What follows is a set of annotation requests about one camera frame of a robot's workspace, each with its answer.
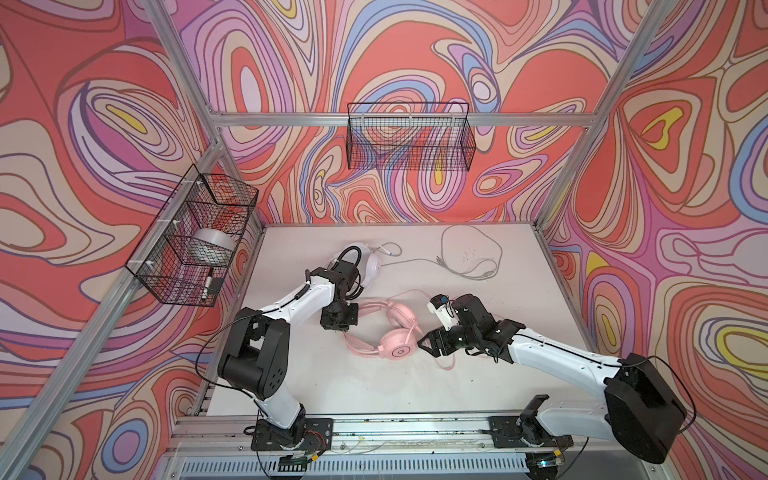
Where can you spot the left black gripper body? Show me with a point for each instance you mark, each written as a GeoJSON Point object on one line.
{"type": "Point", "coordinates": [340, 317]}

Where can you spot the black wire basket wall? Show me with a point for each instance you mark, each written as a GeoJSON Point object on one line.
{"type": "Point", "coordinates": [201, 227]}
{"type": "Point", "coordinates": [411, 136]}

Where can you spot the aluminium front rail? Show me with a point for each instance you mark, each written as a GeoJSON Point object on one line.
{"type": "Point", "coordinates": [428, 433]}

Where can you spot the black marker in basket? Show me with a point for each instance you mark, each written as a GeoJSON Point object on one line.
{"type": "Point", "coordinates": [211, 288]}

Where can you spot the black wire basket back wall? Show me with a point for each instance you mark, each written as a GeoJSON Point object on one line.
{"type": "Point", "coordinates": [411, 136]}

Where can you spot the black wire basket left wall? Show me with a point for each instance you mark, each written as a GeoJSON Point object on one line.
{"type": "Point", "coordinates": [201, 227]}

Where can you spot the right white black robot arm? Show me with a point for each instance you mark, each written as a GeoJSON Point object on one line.
{"type": "Point", "coordinates": [631, 403]}

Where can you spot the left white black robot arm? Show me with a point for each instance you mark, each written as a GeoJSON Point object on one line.
{"type": "Point", "coordinates": [255, 355]}

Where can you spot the white headphones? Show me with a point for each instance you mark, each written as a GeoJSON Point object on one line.
{"type": "Point", "coordinates": [369, 266]}

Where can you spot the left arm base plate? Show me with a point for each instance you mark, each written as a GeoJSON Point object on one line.
{"type": "Point", "coordinates": [291, 435]}

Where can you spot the white tape roll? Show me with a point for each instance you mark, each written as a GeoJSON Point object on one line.
{"type": "Point", "coordinates": [211, 247]}

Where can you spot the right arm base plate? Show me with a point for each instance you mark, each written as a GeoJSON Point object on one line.
{"type": "Point", "coordinates": [523, 432]}

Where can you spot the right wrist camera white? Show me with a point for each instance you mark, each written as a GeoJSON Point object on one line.
{"type": "Point", "coordinates": [441, 306]}

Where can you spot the pink cat-ear headphones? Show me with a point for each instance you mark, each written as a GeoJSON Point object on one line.
{"type": "Point", "coordinates": [400, 342]}

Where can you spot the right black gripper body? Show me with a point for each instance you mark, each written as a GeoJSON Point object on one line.
{"type": "Point", "coordinates": [451, 340]}

